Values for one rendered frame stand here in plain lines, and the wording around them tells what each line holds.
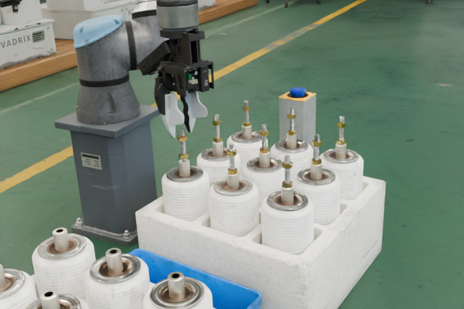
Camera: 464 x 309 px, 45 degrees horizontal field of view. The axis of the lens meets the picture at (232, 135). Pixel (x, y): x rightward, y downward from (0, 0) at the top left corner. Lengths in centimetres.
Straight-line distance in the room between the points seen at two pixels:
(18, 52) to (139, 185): 180
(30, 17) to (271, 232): 243
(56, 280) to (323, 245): 46
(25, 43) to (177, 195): 211
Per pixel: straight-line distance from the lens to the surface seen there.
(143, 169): 142
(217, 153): 123
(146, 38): 132
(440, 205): 161
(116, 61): 132
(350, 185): 121
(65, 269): 93
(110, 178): 137
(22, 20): 320
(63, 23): 367
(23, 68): 303
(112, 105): 134
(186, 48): 102
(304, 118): 141
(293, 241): 102
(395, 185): 170
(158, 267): 115
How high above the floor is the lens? 73
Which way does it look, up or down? 21 degrees down
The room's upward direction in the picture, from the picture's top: 2 degrees counter-clockwise
